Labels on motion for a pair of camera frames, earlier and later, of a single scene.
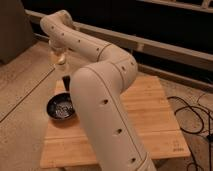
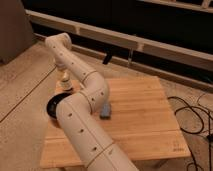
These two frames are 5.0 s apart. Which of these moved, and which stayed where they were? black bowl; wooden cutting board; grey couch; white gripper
Moved: white gripper
Stayed: wooden cutting board; black bowl; grey couch
